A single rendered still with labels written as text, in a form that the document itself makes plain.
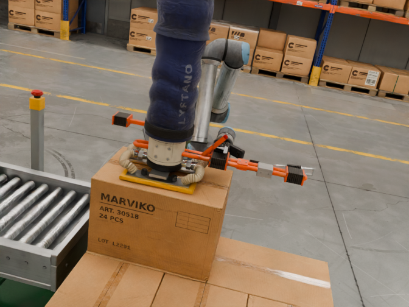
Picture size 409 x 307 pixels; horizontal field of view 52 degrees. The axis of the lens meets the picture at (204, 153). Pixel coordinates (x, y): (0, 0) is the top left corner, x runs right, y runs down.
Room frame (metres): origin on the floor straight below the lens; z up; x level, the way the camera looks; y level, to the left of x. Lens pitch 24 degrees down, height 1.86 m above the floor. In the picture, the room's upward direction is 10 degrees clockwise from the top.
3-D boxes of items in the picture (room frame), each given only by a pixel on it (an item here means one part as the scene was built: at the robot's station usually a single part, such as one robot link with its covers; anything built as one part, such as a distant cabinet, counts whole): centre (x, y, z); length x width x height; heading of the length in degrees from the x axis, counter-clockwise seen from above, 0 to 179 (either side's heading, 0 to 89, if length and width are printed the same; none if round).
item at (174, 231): (1.79, 0.16, 0.74); 0.60 x 0.40 x 0.40; 83
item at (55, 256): (1.83, 0.54, 0.58); 0.70 x 0.03 x 0.06; 173
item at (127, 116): (2.07, 0.46, 1.08); 0.09 x 0.08 x 0.05; 175
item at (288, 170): (1.73, -0.42, 1.08); 0.08 x 0.07 x 0.05; 85
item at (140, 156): (1.79, 0.18, 1.01); 0.34 x 0.25 x 0.06; 85
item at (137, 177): (1.69, 0.19, 0.97); 0.34 x 0.10 x 0.05; 85
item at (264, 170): (1.75, -0.28, 1.07); 0.07 x 0.07 x 0.04; 85
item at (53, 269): (1.83, 0.54, 0.48); 0.70 x 0.03 x 0.15; 173
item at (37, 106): (2.39, 1.05, 0.50); 0.07 x 0.07 x 1.00; 83
